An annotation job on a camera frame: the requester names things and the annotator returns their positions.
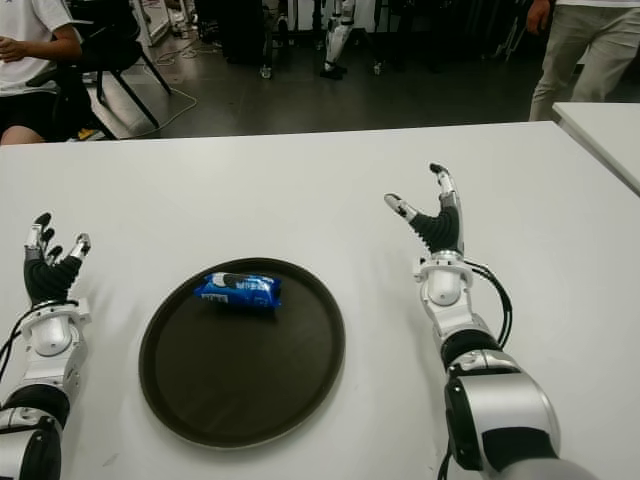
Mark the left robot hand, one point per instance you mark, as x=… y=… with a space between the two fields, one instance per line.
x=47 y=280

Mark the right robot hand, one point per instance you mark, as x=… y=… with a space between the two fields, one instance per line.
x=440 y=225

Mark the blue Oreo packet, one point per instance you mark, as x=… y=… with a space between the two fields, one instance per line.
x=240 y=291

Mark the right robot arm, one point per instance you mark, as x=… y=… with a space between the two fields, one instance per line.
x=445 y=285

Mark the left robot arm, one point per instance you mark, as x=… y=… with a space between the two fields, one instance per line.
x=50 y=335

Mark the yellow black small device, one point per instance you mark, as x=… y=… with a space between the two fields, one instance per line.
x=84 y=134

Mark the black armrest chair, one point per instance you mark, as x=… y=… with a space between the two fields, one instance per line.
x=75 y=100

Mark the round dark brown tray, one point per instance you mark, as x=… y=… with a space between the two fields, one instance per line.
x=242 y=350

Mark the silver humanoid robot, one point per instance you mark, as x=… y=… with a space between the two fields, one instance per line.
x=336 y=37

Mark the person in beige trousers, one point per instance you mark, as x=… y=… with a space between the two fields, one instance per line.
x=580 y=50

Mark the black metal leg chair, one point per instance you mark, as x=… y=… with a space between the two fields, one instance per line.
x=112 y=55

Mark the seated person in white shirt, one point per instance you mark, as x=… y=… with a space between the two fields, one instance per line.
x=30 y=30

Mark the white framed board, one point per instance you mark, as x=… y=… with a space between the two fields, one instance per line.
x=157 y=22

